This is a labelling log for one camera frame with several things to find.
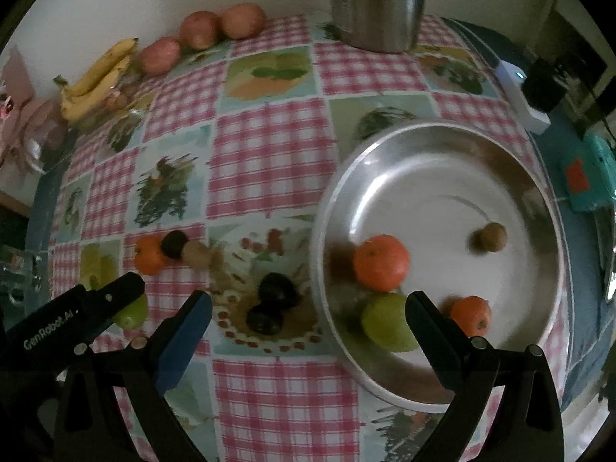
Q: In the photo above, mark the steel kettle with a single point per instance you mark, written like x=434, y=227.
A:
x=380, y=5

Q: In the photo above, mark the clear plastic bag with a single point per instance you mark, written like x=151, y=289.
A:
x=127, y=98

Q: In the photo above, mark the clear glass dish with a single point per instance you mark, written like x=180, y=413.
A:
x=21, y=274

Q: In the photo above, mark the small dark plum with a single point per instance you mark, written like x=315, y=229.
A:
x=174, y=244

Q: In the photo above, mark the oval green mango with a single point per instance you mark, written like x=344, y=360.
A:
x=385, y=322

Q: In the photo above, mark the teal box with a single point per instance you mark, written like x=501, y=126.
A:
x=589, y=178

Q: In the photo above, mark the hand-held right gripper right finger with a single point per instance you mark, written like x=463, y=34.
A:
x=433, y=341

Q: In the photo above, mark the black smartphone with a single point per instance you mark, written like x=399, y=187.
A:
x=609, y=250

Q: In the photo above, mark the white power strip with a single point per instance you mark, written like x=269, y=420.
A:
x=517, y=96

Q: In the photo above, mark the yellow banana bunch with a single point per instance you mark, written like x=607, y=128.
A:
x=91, y=86

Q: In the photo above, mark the black charger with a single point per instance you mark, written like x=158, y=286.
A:
x=544, y=86

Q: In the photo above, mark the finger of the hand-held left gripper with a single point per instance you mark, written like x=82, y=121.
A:
x=118, y=296

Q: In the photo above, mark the brown kiwi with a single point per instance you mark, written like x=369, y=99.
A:
x=196, y=254
x=488, y=237

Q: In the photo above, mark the checked fruit-print tablecloth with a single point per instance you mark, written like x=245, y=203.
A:
x=269, y=154

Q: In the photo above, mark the red apple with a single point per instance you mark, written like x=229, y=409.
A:
x=243, y=20
x=160, y=56
x=199, y=30

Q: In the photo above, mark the pink ribbon bouquet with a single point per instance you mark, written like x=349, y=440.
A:
x=29, y=120

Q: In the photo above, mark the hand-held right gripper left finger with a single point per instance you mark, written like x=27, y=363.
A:
x=180, y=341

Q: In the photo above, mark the orange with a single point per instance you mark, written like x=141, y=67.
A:
x=150, y=255
x=381, y=262
x=470, y=316

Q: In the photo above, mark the large steel plate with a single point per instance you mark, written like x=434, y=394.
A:
x=457, y=192

